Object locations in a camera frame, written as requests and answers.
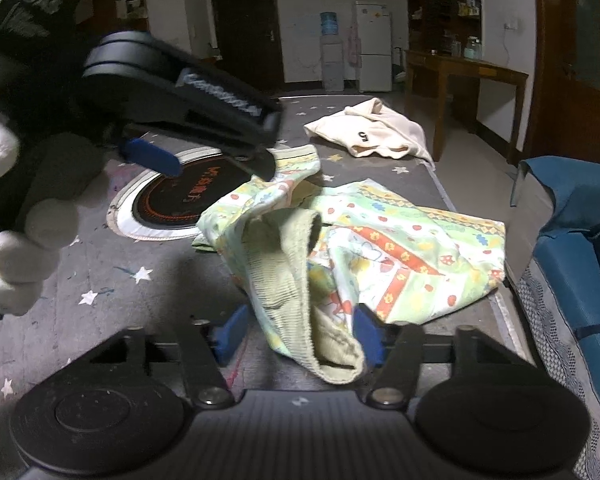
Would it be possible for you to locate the colourful patterned children's shirt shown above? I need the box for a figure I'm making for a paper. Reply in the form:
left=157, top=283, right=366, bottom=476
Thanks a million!
left=195, top=144, right=505, bottom=385

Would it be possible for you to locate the white-gloved left hand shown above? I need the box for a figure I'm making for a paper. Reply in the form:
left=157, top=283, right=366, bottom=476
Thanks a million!
left=0, top=114, right=109, bottom=316

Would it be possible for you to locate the round black induction cooktop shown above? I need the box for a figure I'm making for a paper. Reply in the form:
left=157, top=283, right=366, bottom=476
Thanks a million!
left=107, top=148, right=250, bottom=242

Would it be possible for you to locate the cream garment with number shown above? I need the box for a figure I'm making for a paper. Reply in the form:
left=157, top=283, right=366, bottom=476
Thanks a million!
left=303, top=98, right=434, bottom=167

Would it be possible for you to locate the water dispenser with blue bottle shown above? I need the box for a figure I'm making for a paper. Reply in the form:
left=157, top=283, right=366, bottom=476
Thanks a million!
left=320, top=12, right=344, bottom=93

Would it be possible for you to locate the dark wooden door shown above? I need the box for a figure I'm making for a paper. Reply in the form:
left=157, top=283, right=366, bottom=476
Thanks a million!
left=211, top=0, right=285, bottom=92

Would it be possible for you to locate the white refrigerator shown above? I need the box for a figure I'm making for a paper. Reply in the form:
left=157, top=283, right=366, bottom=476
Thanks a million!
left=353, top=2, right=392, bottom=92

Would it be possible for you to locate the dark wooden side table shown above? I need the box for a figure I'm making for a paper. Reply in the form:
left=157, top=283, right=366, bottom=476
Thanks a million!
left=405, top=50, right=528, bottom=165

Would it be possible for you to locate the blue fabric storage bag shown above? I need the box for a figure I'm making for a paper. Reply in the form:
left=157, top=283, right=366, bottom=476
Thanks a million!
left=505, top=156, right=600, bottom=479

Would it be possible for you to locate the dark wooden shelf cabinet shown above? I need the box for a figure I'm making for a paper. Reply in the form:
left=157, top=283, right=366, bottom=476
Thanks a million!
left=406, top=0, right=482, bottom=55

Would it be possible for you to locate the brown wooden door right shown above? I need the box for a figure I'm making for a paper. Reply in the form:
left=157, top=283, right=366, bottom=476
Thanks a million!
left=522, top=0, right=600, bottom=164

